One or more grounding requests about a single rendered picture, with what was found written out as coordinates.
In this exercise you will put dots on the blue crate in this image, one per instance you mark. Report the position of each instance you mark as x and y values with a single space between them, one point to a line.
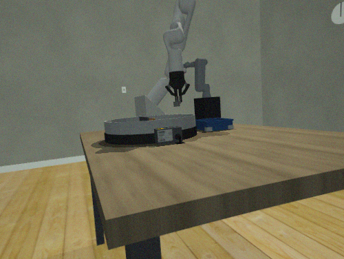
213 124

